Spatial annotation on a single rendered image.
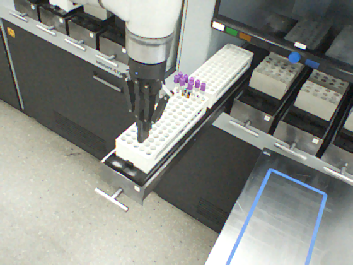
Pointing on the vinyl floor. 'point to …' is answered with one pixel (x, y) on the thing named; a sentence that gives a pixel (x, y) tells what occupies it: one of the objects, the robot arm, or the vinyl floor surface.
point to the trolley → (287, 217)
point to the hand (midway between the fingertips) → (143, 128)
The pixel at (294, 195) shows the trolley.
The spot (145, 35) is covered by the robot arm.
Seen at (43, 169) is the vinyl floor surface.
